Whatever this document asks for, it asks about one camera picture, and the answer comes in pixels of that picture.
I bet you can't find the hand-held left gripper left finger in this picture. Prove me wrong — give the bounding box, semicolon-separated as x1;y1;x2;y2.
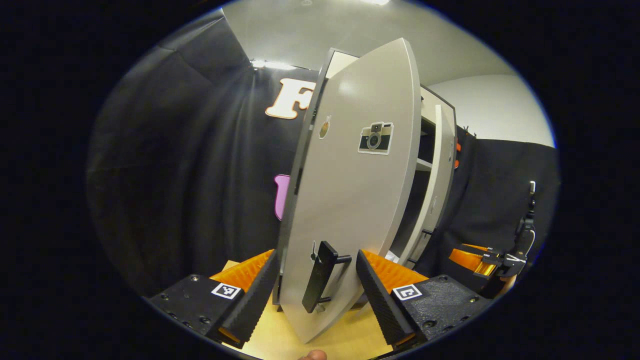
145;248;280;350

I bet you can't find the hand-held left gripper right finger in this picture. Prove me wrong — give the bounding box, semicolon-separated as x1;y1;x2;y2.
356;248;494;351

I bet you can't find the white door with calendar sticker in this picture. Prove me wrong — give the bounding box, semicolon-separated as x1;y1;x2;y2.
397;103;457;269

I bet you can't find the white door with camera sticker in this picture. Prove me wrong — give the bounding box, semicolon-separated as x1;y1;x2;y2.
277;37;422;345

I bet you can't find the white shoe cabinet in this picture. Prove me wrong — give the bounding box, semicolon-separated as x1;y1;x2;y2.
277;47;458;307

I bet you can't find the black backdrop cloth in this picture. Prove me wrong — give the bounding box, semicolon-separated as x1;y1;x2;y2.
87;9;322;297
414;126;561;297

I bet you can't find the black door handle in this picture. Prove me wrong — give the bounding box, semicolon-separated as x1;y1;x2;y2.
301;241;353;314

